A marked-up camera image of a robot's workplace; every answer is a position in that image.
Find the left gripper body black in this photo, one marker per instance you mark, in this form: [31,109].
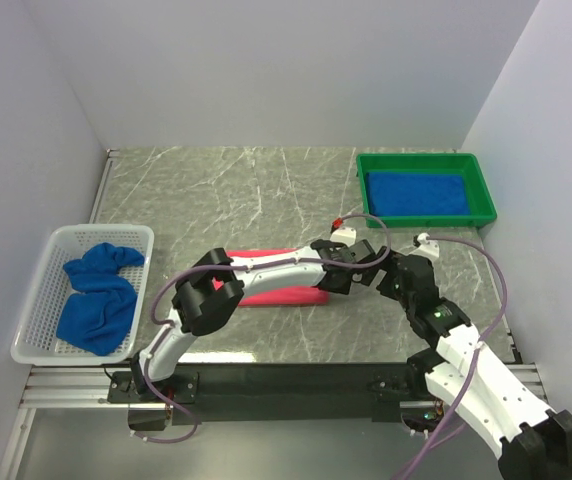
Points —
[344,289]

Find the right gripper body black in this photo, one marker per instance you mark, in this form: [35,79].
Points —
[390,283]

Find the pink towel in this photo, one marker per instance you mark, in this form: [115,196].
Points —
[291,295]

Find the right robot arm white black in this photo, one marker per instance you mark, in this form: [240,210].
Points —
[529,439]

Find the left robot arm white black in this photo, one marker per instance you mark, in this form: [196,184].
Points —
[201,300]

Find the green plastic tray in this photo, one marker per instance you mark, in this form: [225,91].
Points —
[482,209]

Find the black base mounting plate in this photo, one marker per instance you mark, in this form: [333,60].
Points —
[296,406]

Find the blue towel in basket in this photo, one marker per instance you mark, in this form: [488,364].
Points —
[99,313]

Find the white perforated plastic basket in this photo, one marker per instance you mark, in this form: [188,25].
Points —
[35,341]

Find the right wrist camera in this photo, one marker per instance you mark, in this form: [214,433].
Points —
[425,247]

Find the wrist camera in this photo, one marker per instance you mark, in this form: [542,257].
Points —
[425,247]
[343,234]

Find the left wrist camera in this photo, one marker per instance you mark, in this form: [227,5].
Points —
[343,234]

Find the aluminium rail frame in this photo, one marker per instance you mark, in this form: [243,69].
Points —
[93,387]

